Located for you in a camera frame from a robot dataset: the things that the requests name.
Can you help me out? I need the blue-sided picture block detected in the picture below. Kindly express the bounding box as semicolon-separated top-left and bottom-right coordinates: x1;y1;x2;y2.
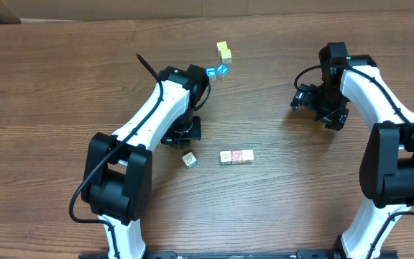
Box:
182;152;197;168

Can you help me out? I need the yellow block near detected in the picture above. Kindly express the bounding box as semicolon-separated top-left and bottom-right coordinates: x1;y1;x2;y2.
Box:
220;49;232;64

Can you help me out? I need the cow picture number 2 block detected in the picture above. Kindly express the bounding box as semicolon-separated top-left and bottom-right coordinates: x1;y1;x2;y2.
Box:
241;150;254;163

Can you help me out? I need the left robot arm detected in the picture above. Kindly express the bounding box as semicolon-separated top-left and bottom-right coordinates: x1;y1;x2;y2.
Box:
74;65;210;258

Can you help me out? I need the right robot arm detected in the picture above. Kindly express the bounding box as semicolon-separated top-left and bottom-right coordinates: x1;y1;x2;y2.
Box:
290;42;414;259

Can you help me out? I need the blue X letter block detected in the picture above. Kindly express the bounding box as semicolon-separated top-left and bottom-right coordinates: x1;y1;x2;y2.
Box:
216;63;229;80

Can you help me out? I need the cardboard box edge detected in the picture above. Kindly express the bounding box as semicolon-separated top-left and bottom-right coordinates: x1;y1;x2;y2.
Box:
0;0;414;23

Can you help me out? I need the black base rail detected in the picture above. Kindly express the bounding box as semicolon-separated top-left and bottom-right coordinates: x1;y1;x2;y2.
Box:
79;250;398;259

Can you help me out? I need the yellow block far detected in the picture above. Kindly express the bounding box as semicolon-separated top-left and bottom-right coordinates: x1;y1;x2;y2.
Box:
216;41;228;53

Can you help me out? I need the yellow block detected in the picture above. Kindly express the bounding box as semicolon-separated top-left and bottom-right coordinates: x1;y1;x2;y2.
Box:
220;49;232;64
216;41;228;53

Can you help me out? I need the red Q wooden block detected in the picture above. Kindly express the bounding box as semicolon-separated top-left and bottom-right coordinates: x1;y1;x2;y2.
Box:
231;150;243;164

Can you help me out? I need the red M letter block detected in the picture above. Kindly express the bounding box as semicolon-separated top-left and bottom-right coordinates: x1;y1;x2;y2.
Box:
220;150;232;165

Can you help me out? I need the blue G letter block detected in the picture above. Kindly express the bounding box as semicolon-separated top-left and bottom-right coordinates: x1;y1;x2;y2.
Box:
206;67;217;81

